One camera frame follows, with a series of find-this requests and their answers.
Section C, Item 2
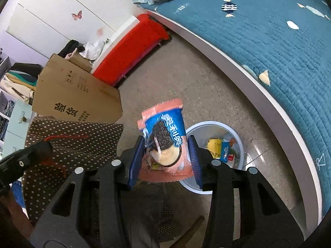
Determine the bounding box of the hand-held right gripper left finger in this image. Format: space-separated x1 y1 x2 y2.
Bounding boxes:
30 135 146 248

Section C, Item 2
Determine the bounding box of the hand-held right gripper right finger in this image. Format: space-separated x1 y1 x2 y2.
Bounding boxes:
187 135 303 248

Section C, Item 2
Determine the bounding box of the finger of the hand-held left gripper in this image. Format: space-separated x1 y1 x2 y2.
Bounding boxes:
0 141 54 187

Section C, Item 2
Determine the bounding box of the silver metal bin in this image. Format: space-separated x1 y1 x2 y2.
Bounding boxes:
178 120 245 195

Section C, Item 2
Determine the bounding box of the pink blue cookie packet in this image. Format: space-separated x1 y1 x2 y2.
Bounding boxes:
137 98 195 184

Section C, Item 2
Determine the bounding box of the yellow wrapper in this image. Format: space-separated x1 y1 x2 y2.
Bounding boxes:
205 139 223 160

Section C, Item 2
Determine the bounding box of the pale blue drawer cabinet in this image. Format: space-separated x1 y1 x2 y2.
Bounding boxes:
2 100 36 159

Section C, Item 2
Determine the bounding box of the blue wrapper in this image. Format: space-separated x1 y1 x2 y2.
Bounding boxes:
220 141 235 164

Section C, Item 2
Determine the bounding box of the brown polka dot cloth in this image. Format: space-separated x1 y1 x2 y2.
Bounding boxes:
24 116 181 238

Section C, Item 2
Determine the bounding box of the stack of folded clothes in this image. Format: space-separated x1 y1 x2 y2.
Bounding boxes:
0 62 44 104

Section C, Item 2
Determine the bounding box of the large flat cardboard box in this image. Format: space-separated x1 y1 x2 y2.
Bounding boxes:
32 53 123 124

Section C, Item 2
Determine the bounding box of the open clothes shelf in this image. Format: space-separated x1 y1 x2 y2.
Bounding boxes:
0 49 45 145

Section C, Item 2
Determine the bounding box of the bed with teal cover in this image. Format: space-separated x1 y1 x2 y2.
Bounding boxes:
123 0 324 221

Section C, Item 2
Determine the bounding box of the red white storage bench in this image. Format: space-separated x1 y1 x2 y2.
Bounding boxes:
91 13 171 87

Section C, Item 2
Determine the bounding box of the small cardboard box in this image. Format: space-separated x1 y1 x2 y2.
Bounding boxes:
68 54 93 74

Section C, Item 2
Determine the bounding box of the black bag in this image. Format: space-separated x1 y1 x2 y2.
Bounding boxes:
58 39 85 57

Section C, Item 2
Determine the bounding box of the white plastic bag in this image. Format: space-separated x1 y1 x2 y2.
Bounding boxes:
79 41 105 61

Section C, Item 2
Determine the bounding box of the teal printed bedspread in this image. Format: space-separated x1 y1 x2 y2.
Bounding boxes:
137 0 331 187

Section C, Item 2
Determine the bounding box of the white wardrobe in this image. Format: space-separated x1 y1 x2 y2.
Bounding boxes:
5 0 137 60

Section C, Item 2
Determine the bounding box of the red string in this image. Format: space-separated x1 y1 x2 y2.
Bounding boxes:
42 134 90 179

